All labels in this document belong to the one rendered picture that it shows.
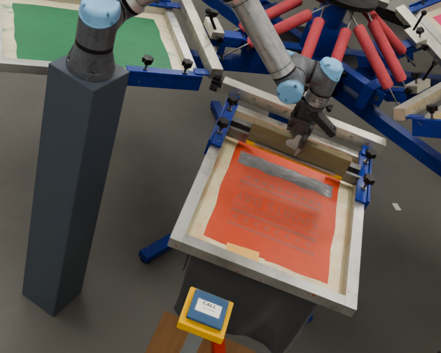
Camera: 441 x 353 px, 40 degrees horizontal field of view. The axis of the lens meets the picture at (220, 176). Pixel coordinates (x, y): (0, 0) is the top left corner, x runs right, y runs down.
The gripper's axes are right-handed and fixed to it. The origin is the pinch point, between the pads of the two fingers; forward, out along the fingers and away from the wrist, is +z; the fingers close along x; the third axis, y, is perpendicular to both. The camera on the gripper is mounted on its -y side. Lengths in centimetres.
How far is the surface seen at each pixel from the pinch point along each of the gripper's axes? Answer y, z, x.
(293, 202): -5.2, 13.6, 10.6
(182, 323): 17, 14, 74
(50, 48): 101, 14, -23
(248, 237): 6.6, 13.6, 34.5
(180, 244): 25, 11, 50
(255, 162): 11.8, 13.0, -1.7
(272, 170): 4.9, 13.1, -1.3
